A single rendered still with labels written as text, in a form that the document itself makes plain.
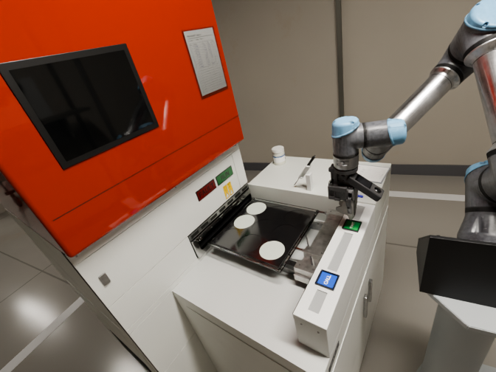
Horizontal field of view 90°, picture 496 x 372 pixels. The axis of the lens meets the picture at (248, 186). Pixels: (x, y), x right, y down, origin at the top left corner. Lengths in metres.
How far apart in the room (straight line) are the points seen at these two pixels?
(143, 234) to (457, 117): 2.82
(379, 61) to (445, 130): 0.92
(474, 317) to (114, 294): 1.08
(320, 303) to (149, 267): 0.61
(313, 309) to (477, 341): 0.59
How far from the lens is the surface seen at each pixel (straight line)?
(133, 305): 1.06
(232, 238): 1.12
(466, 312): 1.01
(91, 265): 0.92
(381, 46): 2.86
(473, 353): 1.26
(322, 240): 1.05
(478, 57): 0.97
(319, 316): 0.76
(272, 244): 1.03
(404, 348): 1.85
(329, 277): 0.82
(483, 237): 0.92
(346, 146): 0.79
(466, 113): 3.07
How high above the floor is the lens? 1.61
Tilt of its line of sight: 29 degrees down
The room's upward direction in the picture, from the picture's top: 14 degrees counter-clockwise
